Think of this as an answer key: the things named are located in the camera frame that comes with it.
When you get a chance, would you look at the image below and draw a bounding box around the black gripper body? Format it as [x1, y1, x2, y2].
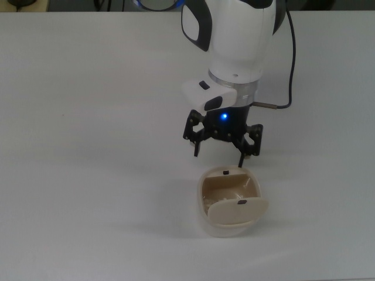
[201, 104, 253, 143]

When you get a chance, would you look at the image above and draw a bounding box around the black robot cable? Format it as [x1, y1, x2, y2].
[252, 0, 298, 110]

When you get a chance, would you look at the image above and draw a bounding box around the black rounded object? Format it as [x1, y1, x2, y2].
[7, 0, 38, 7]

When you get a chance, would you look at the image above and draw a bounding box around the small cream bin with lid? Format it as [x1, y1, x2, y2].
[196, 165, 270, 238]

